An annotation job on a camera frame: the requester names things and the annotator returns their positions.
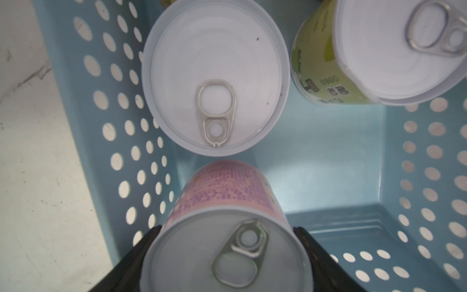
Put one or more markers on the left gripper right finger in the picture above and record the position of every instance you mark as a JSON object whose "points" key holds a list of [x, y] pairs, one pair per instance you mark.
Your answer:
{"points": [[328, 276]]}

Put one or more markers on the green label can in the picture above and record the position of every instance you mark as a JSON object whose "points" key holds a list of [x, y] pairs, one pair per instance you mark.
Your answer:
{"points": [[384, 52]]}

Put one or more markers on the light blue plastic basket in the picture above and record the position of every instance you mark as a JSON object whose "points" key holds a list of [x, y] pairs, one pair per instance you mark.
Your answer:
{"points": [[382, 189]]}

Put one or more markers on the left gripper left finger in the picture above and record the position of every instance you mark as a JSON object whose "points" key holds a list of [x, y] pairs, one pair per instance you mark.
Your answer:
{"points": [[126, 275]]}

